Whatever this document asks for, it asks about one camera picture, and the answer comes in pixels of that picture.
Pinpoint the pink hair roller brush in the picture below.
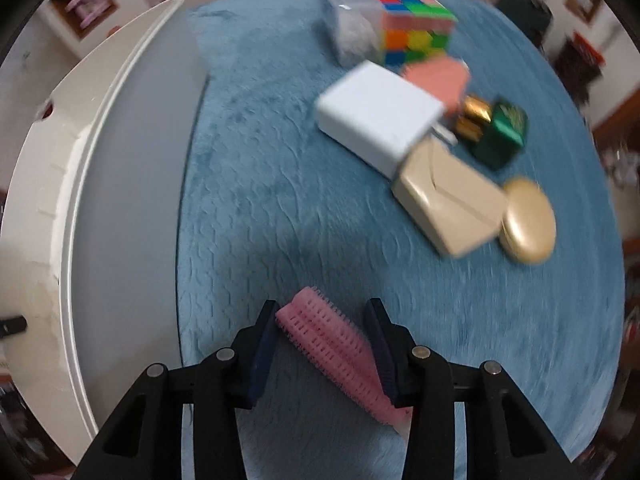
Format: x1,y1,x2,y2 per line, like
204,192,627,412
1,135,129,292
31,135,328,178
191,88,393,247
275,287,416,441

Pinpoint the colourful puzzle cube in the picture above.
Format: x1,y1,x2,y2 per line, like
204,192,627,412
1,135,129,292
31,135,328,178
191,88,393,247
367,0,458,68

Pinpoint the white charger block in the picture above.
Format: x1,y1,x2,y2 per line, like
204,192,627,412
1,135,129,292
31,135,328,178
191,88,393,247
315,60,458,180

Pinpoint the round gold compact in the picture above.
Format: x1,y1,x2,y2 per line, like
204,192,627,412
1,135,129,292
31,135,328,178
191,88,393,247
500,176,557,266

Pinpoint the dark tall vase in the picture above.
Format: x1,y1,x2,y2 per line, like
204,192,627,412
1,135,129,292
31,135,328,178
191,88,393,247
552,42,601,101

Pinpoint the pink oval sponge case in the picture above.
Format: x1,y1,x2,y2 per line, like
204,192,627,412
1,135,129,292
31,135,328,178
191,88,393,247
402,55,472,118

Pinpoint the green bottle with gold cap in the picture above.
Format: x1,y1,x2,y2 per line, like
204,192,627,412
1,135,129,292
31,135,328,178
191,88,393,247
452,95,529,171

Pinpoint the dark green air fryer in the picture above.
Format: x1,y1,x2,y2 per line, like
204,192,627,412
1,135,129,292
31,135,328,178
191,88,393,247
500,0,553,43

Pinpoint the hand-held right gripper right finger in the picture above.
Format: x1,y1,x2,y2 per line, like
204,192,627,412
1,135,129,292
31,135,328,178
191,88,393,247
363,298,586,480

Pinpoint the clear plastic box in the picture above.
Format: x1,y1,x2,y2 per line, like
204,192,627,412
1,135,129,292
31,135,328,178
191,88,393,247
317,0,388,68

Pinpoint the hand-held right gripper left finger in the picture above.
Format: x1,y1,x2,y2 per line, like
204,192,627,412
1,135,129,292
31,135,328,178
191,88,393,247
75,300,281,480

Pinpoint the wooden wall niche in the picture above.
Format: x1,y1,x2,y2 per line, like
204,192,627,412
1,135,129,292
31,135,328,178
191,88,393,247
47,0,121,41
565,0,603,23

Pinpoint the black charger plug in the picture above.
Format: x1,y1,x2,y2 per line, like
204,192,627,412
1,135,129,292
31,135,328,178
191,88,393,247
0,315,27,338

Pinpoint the blue plush blanket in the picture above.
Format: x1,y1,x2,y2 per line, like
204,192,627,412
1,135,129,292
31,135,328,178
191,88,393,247
175,0,628,480

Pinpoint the white plastic storage box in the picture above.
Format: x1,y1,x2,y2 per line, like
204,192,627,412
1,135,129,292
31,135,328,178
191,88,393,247
0,0,211,466

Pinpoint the beige envelope-shaped case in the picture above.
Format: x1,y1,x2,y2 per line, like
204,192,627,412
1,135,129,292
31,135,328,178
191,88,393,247
391,137,510,260

